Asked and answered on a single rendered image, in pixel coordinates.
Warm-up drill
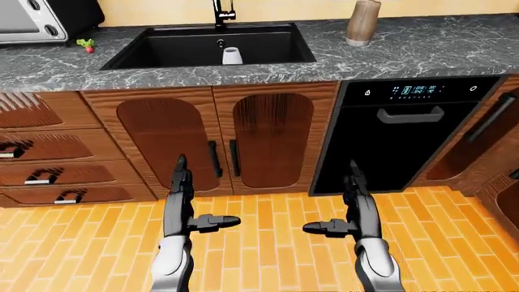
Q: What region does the wooden drawer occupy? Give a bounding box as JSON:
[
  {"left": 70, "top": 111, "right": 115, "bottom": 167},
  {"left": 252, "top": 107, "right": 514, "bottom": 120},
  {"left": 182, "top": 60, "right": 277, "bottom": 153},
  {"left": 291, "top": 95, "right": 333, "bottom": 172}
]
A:
[
  {"left": 0, "top": 159, "right": 144, "bottom": 187},
  {"left": 0, "top": 90, "right": 103, "bottom": 130},
  {"left": 0, "top": 127, "right": 126, "bottom": 163},
  {"left": 0, "top": 182, "right": 157, "bottom": 209}
]

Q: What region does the wooden corner cabinet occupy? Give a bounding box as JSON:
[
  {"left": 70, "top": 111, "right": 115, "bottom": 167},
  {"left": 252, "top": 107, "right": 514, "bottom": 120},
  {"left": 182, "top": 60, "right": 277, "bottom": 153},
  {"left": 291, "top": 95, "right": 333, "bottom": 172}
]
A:
[{"left": 461, "top": 157, "right": 519, "bottom": 234}]

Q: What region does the black dishwasher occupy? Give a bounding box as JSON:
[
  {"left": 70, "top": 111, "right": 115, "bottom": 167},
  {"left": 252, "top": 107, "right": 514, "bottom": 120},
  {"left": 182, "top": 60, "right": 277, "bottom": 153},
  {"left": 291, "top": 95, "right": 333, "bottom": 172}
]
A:
[{"left": 308, "top": 75, "right": 504, "bottom": 196}]

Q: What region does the white cup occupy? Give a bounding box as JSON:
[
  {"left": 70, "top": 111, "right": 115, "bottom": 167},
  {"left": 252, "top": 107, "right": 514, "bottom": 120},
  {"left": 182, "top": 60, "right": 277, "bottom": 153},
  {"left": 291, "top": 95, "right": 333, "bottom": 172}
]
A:
[{"left": 221, "top": 46, "right": 244, "bottom": 66}]

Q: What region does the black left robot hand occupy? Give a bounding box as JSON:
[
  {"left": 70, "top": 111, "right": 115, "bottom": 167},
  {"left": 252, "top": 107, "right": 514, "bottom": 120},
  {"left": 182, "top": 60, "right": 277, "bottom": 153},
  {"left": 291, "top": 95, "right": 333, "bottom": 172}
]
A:
[{"left": 162, "top": 153, "right": 242, "bottom": 240}]

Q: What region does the red radish with leaves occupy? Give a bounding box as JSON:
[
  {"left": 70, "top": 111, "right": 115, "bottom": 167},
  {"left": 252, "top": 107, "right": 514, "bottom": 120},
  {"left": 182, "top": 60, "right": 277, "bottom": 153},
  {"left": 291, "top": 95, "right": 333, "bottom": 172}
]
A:
[{"left": 75, "top": 37, "right": 97, "bottom": 54}]

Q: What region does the wooden cabinet door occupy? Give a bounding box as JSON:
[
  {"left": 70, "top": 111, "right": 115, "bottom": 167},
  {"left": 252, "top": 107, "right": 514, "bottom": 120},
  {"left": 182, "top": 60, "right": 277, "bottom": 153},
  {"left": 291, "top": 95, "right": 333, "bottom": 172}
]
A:
[
  {"left": 212, "top": 80, "right": 341, "bottom": 195},
  {"left": 79, "top": 86, "right": 232, "bottom": 200}
]

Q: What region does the black cabinet door handle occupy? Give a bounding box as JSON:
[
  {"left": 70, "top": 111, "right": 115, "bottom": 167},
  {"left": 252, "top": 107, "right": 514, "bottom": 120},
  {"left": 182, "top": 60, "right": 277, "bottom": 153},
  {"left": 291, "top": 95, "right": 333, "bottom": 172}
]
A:
[
  {"left": 208, "top": 140, "right": 224, "bottom": 179},
  {"left": 229, "top": 139, "right": 242, "bottom": 178}
]

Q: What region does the silver drawer handle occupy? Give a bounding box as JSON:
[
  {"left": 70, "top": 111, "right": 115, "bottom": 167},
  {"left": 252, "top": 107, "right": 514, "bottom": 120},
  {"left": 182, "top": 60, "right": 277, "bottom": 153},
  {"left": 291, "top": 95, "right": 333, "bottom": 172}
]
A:
[
  {"left": 24, "top": 168, "right": 65, "bottom": 186},
  {"left": 0, "top": 141, "right": 33, "bottom": 159},
  {"left": 54, "top": 188, "right": 88, "bottom": 204}
]

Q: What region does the black sink faucet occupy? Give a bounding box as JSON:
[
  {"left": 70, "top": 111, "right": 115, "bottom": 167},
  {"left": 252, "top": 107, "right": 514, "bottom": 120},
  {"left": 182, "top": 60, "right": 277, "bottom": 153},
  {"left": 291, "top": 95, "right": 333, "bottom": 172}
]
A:
[{"left": 212, "top": 0, "right": 238, "bottom": 33}]

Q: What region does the long black cabinet handle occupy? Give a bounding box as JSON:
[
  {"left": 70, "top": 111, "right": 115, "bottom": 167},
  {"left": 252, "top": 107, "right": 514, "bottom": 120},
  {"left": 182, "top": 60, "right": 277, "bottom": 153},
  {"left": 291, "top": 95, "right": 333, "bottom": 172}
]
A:
[{"left": 465, "top": 92, "right": 517, "bottom": 144}]

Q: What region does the wooden cabinet with long handle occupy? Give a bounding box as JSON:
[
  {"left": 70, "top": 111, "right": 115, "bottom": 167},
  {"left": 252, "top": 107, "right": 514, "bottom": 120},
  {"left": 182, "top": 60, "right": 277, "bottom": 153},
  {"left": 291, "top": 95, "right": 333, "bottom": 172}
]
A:
[{"left": 409, "top": 74, "right": 519, "bottom": 188}]

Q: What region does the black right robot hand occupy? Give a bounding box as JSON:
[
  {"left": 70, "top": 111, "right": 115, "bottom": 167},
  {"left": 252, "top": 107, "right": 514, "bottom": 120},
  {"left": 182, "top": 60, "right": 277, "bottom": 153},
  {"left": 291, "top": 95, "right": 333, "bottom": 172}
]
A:
[{"left": 302, "top": 158, "right": 383, "bottom": 241}]

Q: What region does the grey dishwasher handle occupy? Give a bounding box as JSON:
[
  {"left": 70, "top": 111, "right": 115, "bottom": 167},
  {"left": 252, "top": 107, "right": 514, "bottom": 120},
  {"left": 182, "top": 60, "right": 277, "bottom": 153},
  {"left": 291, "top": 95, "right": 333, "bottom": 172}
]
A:
[{"left": 376, "top": 105, "right": 445, "bottom": 125}]

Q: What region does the beige ceramic vase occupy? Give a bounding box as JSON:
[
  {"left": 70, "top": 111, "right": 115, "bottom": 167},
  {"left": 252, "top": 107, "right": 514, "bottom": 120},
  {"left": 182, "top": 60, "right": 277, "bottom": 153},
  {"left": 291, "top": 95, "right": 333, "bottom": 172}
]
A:
[{"left": 345, "top": 0, "right": 381, "bottom": 47}]

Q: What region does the silver toaster oven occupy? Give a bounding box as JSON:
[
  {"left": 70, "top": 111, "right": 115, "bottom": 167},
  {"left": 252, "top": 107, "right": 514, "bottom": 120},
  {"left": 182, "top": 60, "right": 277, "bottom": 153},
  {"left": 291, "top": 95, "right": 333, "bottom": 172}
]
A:
[{"left": 0, "top": 0, "right": 106, "bottom": 46}]

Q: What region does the grey marble countertop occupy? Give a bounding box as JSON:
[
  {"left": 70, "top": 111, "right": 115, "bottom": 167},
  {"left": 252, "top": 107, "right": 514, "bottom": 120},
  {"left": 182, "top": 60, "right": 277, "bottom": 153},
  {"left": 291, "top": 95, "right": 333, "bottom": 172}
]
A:
[{"left": 0, "top": 13, "right": 519, "bottom": 93}]

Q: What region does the black sink basin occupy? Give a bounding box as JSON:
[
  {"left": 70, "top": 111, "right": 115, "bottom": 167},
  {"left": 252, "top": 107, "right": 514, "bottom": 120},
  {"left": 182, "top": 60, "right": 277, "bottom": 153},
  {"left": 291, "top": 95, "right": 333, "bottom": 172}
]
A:
[{"left": 99, "top": 22, "right": 318, "bottom": 71}]

